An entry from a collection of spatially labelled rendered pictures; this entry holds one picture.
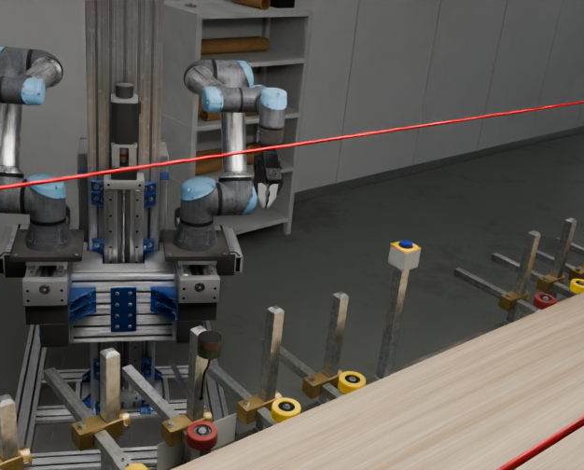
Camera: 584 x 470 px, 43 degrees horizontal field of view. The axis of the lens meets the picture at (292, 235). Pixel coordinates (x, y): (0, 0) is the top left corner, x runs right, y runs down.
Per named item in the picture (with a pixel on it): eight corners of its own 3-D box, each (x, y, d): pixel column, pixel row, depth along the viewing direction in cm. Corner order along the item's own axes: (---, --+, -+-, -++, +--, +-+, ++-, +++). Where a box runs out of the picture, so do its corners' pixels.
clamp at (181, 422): (160, 436, 201) (160, 421, 199) (202, 420, 210) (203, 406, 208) (171, 449, 198) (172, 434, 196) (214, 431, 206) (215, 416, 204)
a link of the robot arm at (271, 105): (282, 86, 220) (291, 93, 213) (279, 122, 225) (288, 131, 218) (257, 86, 218) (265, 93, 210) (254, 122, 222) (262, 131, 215)
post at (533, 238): (501, 338, 303) (528, 230, 283) (507, 336, 305) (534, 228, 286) (508, 341, 301) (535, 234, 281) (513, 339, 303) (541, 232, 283)
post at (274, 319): (254, 443, 227) (267, 306, 207) (263, 438, 229) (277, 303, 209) (260, 449, 224) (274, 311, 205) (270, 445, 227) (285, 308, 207)
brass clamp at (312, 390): (299, 390, 234) (301, 377, 232) (332, 377, 242) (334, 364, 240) (312, 400, 229) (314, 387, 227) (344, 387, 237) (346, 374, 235)
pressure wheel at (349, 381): (334, 415, 221) (339, 383, 216) (334, 399, 228) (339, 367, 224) (361, 419, 221) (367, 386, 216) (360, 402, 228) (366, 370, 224)
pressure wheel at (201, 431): (179, 460, 197) (181, 425, 193) (204, 449, 202) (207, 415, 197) (195, 478, 192) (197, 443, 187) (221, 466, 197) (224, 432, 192)
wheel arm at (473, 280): (452, 277, 312) (454, 268, 310) (457, 275, 314) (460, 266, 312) (541, 324, 282) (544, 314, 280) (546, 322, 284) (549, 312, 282)
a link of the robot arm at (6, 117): (22, 214, 240) (31, 45, 238) (-26, 212, 238) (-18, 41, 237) (32, 214, 252) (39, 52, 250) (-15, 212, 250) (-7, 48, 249)
